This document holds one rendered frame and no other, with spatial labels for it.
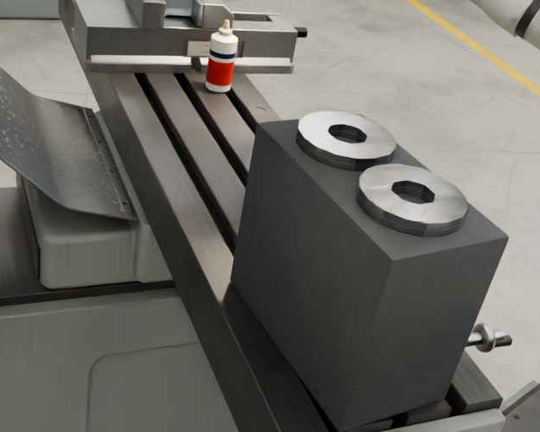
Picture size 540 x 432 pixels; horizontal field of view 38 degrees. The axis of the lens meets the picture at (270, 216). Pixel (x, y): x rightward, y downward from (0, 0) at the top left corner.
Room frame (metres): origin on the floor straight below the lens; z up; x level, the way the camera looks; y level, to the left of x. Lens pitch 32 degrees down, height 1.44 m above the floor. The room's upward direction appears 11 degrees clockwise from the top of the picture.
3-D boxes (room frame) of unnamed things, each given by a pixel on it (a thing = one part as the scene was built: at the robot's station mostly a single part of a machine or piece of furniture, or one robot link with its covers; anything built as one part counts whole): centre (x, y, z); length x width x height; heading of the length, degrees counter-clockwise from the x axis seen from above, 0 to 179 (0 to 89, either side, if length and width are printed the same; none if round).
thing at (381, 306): (0.60, -0.08, 1.04); 0.22 x 0.12 x 0.20; 34
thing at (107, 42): (1.23, 0.19, 1.00); 0.35 x 0.15 x 0.11; 117
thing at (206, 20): (1.25, 0.17, 1.03); 0.12 x 0.06 x 0.04; 27
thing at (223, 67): (1.13, 0.12, 1.00); 0.04 x 0.04 x 0.11
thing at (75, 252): (1.04, 0.13, 0.80); 0.50 x 0.35 x 0.12; 117
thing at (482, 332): (1.16, -0.41, 0.52); 0.22 x 0.06 x 0.06; 117
